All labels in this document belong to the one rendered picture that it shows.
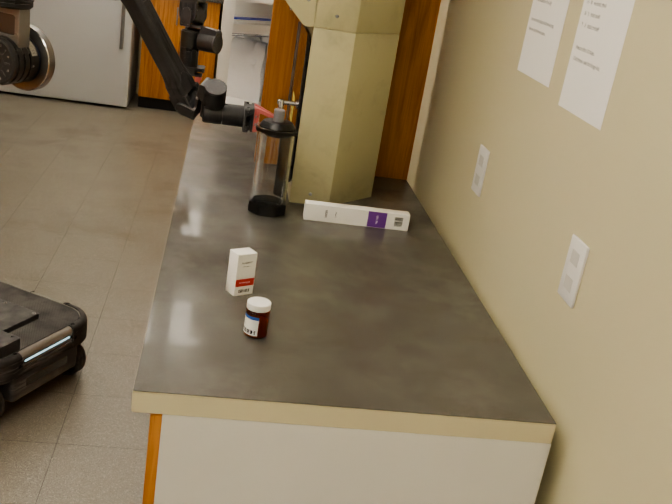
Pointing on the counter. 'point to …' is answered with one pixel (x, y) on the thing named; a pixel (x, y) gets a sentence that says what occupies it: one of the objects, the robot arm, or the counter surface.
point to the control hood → (305, 10)
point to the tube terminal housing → (345, 99)
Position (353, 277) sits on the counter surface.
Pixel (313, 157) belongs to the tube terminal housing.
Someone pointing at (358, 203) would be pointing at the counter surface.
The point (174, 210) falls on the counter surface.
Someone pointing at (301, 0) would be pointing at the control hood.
